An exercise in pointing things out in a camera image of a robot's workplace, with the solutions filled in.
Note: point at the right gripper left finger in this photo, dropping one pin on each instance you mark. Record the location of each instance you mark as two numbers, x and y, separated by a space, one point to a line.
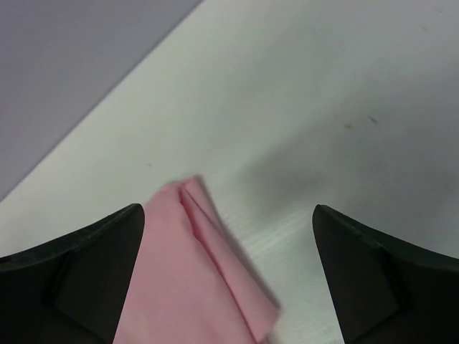
72 289

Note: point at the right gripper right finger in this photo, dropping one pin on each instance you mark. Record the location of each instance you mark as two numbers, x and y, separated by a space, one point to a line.
384 289

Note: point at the pink t shirt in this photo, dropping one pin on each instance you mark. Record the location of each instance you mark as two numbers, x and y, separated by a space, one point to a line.
188 284

